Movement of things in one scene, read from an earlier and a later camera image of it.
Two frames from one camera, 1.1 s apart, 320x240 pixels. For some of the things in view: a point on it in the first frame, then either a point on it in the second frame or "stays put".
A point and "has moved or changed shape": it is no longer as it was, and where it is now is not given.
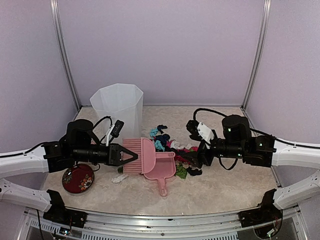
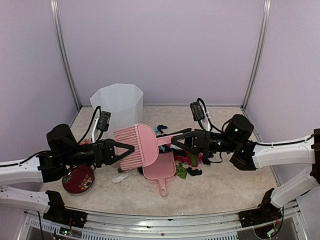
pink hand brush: (145, 148) has moved or changed shape
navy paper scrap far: (161, 126) stays put
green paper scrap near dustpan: (181, 171) stays put
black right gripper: (197, 157) -> (201, 143)
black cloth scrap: (193, 172) stays put
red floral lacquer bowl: (79, 179) stays put
